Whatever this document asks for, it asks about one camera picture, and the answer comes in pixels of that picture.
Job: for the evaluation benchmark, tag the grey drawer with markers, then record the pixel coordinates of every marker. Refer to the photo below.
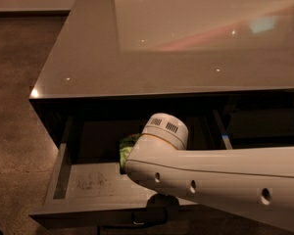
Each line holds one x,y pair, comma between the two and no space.
88,187

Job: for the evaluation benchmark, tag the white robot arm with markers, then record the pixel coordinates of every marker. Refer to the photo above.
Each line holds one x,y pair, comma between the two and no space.
256,183

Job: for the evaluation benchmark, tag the top right drawer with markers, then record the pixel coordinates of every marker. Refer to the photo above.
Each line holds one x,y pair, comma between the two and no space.
259,120

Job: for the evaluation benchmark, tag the grey drawer cabinet counter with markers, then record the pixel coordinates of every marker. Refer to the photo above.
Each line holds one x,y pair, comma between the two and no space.
125,59

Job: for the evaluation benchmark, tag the green snack bag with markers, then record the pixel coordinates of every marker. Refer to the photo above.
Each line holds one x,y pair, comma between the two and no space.
126,146

